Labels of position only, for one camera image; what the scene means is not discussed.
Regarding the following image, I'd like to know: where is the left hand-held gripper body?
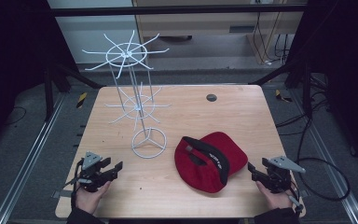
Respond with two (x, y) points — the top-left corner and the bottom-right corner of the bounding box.
(77, 151), (109, 193)

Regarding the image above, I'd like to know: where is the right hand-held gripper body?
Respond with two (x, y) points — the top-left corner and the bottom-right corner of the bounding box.
(262, 155), (307, 194)

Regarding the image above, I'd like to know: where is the white wire display rack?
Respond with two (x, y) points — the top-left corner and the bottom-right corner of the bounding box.
(81, 29), (172, 160)

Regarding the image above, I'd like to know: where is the red baseball cap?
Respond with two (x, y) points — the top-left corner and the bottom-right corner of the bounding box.
(173, 131), (249, 194)

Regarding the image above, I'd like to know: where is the person's left hand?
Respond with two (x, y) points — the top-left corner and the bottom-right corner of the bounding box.
(74, 180), (112, 216)

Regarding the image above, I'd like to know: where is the person's right hand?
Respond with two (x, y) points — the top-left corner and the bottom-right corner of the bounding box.
(255, 180), (294, 212)

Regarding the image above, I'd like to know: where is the yellow black striped tape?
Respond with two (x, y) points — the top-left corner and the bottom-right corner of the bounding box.
(76, 91), (89, 109)
(274, 89), (294, 104)

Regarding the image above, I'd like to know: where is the black curtain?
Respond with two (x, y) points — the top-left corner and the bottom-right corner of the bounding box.
(287, 0), (358, 172)
(0, 0), (78, 157)

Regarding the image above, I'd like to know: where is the white cabinet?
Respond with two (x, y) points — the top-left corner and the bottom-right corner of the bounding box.
(46, 0), (148, 65)

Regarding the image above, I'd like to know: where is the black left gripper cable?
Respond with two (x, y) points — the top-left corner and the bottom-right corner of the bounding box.
(62, 158), (87, 210)

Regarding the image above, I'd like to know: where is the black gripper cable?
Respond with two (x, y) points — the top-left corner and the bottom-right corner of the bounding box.
(287, 156), (352, 217)
(62, 158), (87, 210)

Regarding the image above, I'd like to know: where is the black floor cable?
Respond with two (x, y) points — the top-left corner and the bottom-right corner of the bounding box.
(3, 105), (28, 126)
(275, 74), (334, 164)

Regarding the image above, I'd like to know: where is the aluminium floor rail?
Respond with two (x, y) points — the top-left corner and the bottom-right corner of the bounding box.
(291, 89), (358, 224)
(0, 92), (67, 224)

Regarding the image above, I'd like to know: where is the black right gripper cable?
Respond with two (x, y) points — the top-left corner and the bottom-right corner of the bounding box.
(287, 156), (352, 217)

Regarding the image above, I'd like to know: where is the black metal frame stand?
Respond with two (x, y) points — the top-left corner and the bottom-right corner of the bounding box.
(42, 61), (104, 123)
(256, 59), (314, 119)

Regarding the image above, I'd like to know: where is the bundle of hanging cables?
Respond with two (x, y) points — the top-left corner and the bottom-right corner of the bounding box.
(252, 11), (291, 67)

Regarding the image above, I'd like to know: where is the black horizontal frame bar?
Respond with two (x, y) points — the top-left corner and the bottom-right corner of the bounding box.
(48, 3), (310, 18)

